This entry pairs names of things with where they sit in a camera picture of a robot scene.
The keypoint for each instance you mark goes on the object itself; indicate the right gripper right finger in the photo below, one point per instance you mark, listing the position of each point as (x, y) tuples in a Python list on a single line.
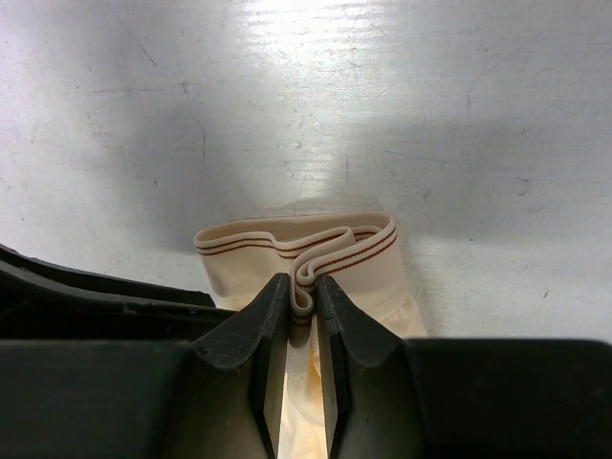
[(388, 397)]

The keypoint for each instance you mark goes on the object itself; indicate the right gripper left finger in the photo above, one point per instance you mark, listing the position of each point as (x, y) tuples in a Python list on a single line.
[(218, 396)]

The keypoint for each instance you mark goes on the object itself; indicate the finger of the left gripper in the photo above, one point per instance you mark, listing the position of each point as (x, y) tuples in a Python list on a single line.
[(41, 300)]

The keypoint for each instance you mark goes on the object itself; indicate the beige underwear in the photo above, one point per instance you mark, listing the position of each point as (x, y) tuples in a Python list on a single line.
[(360, 250)]

